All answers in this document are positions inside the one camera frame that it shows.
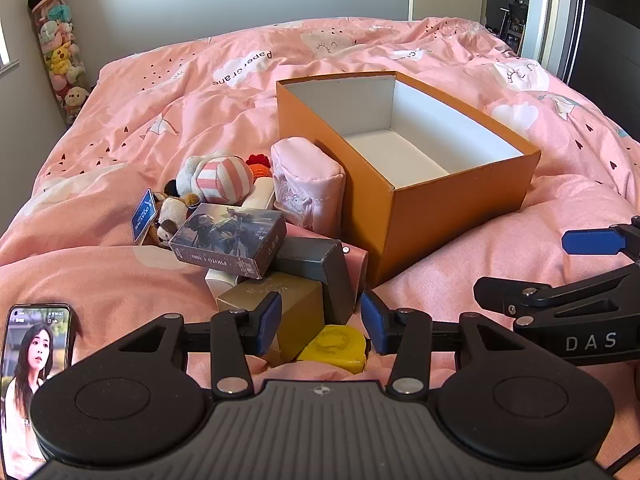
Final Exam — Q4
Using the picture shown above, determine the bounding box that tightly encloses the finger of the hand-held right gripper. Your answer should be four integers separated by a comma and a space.
561, 215, 640, 262
473, 261, 640, 330

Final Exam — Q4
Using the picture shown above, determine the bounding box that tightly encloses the clear tube of plush toys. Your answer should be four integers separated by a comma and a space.
27, 0, 92, 126

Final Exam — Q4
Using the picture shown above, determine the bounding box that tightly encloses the dark grey box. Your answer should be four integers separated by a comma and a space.
272, 236, 357, 326

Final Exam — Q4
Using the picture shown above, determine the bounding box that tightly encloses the orange crochet ball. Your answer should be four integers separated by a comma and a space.
245, 152, 274, 179

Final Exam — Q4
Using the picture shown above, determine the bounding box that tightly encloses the smartphone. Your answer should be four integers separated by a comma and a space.
0, 303, 78, 480

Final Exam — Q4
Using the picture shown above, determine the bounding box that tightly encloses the yellow round container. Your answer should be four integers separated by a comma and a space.
296, 325, 369, 375

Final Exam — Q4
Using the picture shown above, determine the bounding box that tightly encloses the pink fabric pouch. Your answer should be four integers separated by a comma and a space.
270, 137, 347, 236

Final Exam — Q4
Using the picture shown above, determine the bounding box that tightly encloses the dark wardrobe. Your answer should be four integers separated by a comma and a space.
565, 0, 640, 111

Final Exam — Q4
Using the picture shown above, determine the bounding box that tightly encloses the brown dog plush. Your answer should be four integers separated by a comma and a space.
150, 192, 202, 251

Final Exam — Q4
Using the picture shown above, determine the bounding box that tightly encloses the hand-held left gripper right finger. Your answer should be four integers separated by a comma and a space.
360, 292, 540, 400

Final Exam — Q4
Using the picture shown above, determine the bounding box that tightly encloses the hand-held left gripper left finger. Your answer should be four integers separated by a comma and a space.
102, 291, 283, 400

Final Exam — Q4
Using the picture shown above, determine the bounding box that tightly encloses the gold box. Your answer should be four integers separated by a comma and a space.
216, 276, 326, 366

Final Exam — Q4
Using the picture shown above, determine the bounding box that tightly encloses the white case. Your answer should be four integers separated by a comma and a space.
239, 180, 277, 211

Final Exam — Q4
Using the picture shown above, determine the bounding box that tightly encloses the pink striped panda plush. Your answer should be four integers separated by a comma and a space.
175, 154, 256, 206

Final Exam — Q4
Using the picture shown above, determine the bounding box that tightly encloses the dark photo card box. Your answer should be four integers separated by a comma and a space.
169, 203, 288, 280

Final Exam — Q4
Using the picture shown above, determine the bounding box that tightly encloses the window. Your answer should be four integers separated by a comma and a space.
0, 10, 21, 75

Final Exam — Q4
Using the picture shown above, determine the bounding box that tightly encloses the blue hang tag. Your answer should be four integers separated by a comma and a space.
130, 187, 160, 245

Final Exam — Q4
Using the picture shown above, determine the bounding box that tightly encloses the pink printed blanket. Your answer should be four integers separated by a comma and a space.
0, 17, 640, 480

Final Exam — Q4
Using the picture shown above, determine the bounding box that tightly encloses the black cable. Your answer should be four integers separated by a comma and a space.
602, 441, 640, 480

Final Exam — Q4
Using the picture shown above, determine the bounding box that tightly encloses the small white box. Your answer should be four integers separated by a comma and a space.
205, 267, 247, 302

